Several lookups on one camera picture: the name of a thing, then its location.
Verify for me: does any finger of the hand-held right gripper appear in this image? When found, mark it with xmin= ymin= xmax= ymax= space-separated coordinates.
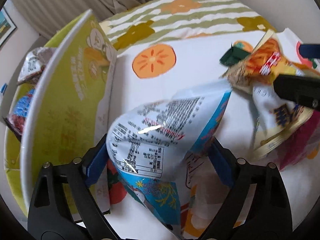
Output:
xmin=273 ymin=74 xmax=320 ymax=110
xmin=299 ymin=44 xmax=320 ymax=58

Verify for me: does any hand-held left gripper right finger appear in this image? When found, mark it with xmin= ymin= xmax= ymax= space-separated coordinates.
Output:
xmin=200 ymin=139 xmax=293 ymax=240

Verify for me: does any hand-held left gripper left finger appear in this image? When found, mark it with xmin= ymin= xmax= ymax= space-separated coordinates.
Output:
xmin=27 ymin=134 xmax=118 ymax=240

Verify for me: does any white yellow snack packet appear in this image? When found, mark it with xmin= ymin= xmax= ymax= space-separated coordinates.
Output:
xmin=251 ymin=85 xmax=314 ymax=159

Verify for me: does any orange snack packet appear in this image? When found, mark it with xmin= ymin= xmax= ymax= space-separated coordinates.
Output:
xmin=220 ymin=29 xmax=305 ymax=95

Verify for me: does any blue white snack packet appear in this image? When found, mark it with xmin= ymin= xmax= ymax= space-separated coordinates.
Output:
xmin=106 ymin=81 xmax=233 ymax=235

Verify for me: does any green cardboard box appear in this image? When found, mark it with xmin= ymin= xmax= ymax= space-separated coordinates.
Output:
xmin=4 ymin=9 xmax=118 ymax=222

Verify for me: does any blue red snack packet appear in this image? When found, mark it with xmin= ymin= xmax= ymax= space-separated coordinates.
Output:
xmin=6 ymin=87 xmax=38 ymax=134

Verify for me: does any silver brown snack packet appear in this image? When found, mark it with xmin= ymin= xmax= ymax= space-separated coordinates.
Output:
xmin=17 ymin=47 xmax=57 ymax=85

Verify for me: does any white red print snack packet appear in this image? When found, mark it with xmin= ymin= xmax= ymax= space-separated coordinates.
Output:
xmin=276 ymin=27 xmax=320 ymax=77

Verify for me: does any magenta snack packet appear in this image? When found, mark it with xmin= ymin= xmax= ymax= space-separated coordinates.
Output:
xmin=277 ymin=112 xmax=320 ymax=172

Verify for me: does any small green snack packet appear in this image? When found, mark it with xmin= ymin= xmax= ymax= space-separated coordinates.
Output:
xmin=219 ymin=42 xmax=252 ymax=67

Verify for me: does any white persimmon print table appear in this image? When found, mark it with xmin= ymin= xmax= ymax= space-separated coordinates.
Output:
xmin=96 ymin=31 xmax=320 ymax=240

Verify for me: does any striped floral blanket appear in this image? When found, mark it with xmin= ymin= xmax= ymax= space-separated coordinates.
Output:
xmin=99 ymin=0 xmax=278 ymax=55

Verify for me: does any beige curtain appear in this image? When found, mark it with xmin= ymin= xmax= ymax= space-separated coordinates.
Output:
xmin=12 ymin=0 xmax=235 ymax=39

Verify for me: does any framed wall picture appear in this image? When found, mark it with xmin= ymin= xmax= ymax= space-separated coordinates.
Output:
xmin=0 ymin=7 xmax=17 ymax=47

